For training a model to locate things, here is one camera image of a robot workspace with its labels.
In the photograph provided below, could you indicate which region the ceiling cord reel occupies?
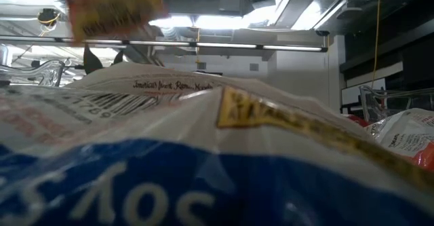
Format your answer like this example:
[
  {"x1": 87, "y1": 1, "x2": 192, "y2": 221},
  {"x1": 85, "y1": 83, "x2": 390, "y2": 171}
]
[{"x1": 36, "y1": 7, "x2": 62, "y2": 29}]

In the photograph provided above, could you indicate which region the long linear ceiling light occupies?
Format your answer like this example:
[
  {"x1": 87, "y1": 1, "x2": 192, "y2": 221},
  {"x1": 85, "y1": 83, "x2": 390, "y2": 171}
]
[{"x1": 0, "y1": 35, "x2": 329, "y2": 53}]

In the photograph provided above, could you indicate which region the clear plastic bin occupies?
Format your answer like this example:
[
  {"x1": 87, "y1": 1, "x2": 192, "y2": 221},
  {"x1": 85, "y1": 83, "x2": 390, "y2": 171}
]
[
  {"x1": 358, "y1": 85, "x2": 434, "y2": 124},
  {"x1": 0, "y1": 58, "x2": 66, "y2": 88}
]

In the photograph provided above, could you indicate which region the potted snake plant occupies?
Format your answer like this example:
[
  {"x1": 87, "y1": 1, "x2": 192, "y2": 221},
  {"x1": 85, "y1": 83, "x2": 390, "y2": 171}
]
[{"x1": 83, "y1": 44, "x2": 125, "y2": 75}]

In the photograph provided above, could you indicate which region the yellow hanging cord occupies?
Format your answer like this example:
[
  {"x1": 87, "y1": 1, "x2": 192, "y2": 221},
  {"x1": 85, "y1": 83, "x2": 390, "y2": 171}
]
[{"x1": 371, "y1": 0, "x2": 383, "y2": 86}]

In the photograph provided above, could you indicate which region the blue ramen noodle pack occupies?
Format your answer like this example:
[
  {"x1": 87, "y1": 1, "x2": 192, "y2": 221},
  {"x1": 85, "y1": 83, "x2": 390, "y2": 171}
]
[{"x1": 0, "y1": 62, "x2": 434, "y2": 226}]

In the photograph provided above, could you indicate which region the orange ramen noodle pack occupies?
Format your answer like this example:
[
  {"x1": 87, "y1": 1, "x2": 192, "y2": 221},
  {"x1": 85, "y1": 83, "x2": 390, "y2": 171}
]
[
  {"x1": 64, "y1": 0, "x2": 170, "y2": 46},
  {"x1": 364, "y1": 107, "x2": 434, "y2": 172}
]

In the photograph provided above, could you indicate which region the white wall board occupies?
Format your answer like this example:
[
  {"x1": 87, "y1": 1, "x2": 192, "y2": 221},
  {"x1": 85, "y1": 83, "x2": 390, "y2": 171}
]
[{"x1": 340, "y1": 77, "x2": 387, "y2": 107}]

